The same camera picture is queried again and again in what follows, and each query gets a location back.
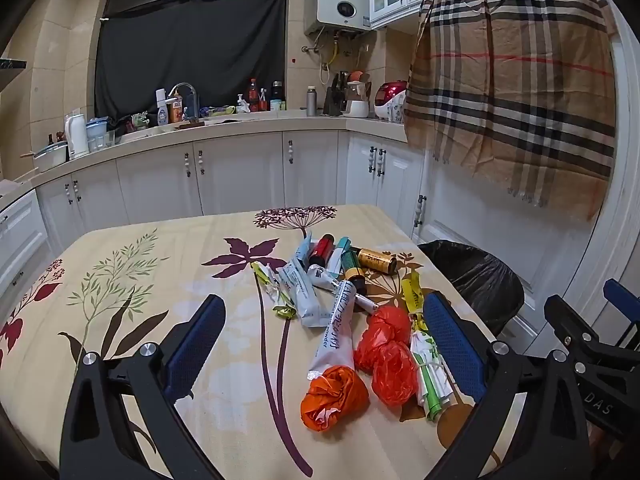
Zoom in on range hood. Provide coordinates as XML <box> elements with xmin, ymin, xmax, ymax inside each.
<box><xmin>0</xmin><ymin>55</ymin><xmax>28</xmax><ymax>83</ymax></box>

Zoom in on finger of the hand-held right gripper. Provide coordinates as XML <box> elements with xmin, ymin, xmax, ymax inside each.
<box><xmin>603</xmin><ymin>279</ymin><xmax>640</xmax><ymax>348</ymax></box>
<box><xmin>544</xmin><ymin>295</ymin><xmax>601</xmax><ymax>356</ymax></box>

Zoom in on teal tube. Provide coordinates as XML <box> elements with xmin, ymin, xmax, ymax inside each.
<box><xmin>325</xmin><ymin>236</ymin><xmax>352</xmax><ymax>276</ymax></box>

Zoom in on white kettle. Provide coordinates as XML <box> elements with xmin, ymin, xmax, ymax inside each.
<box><xmin>64</xmin><ymin>114</ymin><xmax>90</xmax><ymax>160</ymax></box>

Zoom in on plaid cloth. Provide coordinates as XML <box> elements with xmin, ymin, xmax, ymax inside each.
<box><xmin>402</xmin><ymin>0</ymin><xmax>621</xmax><ymax>221</ymax></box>

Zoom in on white green wrapper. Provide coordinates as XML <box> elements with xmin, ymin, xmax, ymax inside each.
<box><xmin>410</xmin><ymin>330</ymin><xmax>458</xmax><ymax>423</ymax></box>

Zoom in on small white silver tube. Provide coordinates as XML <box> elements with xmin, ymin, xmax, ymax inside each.
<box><xmin>306</xmin><ymin>264</ymin><xmax>381</xmax><ymax>313</ymax></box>

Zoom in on white base cabinets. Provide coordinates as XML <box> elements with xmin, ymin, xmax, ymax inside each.
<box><xmin>0</xmin><ymin>127</ymin><xmax>431</xmax><ymax>301</ymax></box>

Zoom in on long white tube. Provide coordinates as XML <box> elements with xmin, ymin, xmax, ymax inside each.
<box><xmin>307</xmin><ymin>280</ymin><xmax>358</xmax><ymax>383</ymax></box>

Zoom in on yellow green wrapper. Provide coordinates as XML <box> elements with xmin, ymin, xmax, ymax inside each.
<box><xmin>251</xmin><ymin>261</ymin><xmax>298</xmax><ymax>320</ymax></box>

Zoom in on green battery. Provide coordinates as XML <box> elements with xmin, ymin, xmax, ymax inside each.
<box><xmin>341</xmin><ymin>247</ymin><xmax>368</xmax><ymax>297</ymax></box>

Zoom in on white blender appliance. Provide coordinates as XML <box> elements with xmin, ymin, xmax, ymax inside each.
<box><xmin>344</xmin><ymin>71</ymin><xmax>372</xmax><ymax>118</ymax></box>

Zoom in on gold battery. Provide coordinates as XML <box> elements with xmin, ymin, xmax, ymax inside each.
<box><xmin>357</xmin><ymin>246</ymin><xmax>398</xmax><ymax>275</ymax></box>

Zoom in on red rice cooker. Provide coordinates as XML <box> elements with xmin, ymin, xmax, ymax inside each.
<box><xmin>374</xmin><ymin>81</ymin><xmax>408</xmax><ymax>122</ymax></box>

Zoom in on black curtain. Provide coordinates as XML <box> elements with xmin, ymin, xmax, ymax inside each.
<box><xmin>94</xmin><ymin>0</ymin><xmax>288</xmax><ymax>121</ymax></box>

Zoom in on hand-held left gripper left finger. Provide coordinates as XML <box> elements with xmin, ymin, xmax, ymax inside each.
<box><xmin>59</xmin><ymin>294</ymin><xmax>227</xmax><ymax>480</ymax></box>

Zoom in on red black cylinder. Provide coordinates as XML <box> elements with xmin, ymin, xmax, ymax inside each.
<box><xmin>308</xmin><ymin>233</ymin><xmax>336</xmax><ymax>268</ymax></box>

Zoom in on chrome faucet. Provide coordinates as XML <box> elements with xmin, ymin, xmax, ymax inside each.
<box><xmin>170</xmin><ymin>82</ymin><xmax>200</xmax><ymax>121</ymax></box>

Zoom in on water filter pitcher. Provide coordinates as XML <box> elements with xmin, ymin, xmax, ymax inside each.
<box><xmin>86</xmin><ymin>117</ymin><xmax>108</xmax><ymax>153</ymax></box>

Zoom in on white pot with lid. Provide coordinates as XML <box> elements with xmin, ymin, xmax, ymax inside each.
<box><xmin>34</xmin><ymin>141</ymin><xmax>68</xmax><ymax>172</ymax></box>

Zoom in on large white blue packet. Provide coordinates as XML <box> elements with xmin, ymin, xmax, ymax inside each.
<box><xmin>276</xmin><ymin>260</ymin><xmax>333</xmax><ymax>329</ymax></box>

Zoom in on orange plastic bag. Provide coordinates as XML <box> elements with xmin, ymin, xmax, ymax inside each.
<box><xmin>300</xmin><ymin>365</ymin><xmax>371</xmax><ymax>432</ymax></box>

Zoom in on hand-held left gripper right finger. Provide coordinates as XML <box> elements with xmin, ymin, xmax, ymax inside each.
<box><xmin>424</xmin><ymin>292</ymin><xmax>593</xmax><ymax>480</ymax></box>

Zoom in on bin with black bag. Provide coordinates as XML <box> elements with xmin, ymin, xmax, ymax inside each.
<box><xmin>417</xmin><ymin>239</ymin><xmax>526</xmax><ymax>338</ymax></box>

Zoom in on black knife block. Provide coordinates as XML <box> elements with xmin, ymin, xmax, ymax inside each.
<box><xmin>323</xmin><ymin>71</ymin><xmax>348</xmax><ymax>116</ymax></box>

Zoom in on light blue tube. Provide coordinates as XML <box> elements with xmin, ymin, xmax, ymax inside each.
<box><xmin>287</xmin><ymin>232</ymin><xmax>315</xmax><ymax>273</ymax></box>

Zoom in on red plastic bag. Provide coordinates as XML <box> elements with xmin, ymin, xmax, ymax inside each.
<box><xmin>371</xmin><ymin>342</ymin><xmax>420</xmax><ymax>407</ymax></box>
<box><xmin>354</xmin><ymin>306</ymin><xmax>412</xmax><ymax>373</ymax></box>

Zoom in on yellow gas hose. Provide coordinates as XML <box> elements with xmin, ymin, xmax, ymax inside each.
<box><xmin>320</xmin><ymin>35</ymin><xmax>341</xmax><ymax>86</ymax></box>

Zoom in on floral tablecloth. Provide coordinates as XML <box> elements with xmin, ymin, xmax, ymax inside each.
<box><xmin>0</xmin><ymin>203</ymin><xmax>506</xmax><ymax>480</ymax></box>

